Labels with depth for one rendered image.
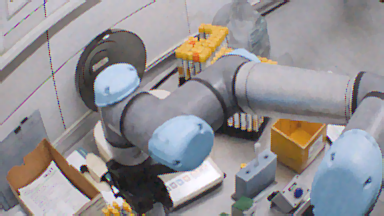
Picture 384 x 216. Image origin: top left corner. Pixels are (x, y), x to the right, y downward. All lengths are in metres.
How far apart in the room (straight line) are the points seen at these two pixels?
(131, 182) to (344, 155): 0.54
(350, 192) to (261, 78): 0.35
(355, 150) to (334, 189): 0.05
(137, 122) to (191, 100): 0.08
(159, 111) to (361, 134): 0.40
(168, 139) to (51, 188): 0.66
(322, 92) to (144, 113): 0.27
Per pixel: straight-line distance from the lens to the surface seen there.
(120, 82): 0.87
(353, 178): 0.53
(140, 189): 1.01
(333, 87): 0.73
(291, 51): 1.83
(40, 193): 1.41
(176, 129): 0.81
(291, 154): 1.40
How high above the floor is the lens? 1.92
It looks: 40 degrees down
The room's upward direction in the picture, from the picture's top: 8 degrees counter-clockwise
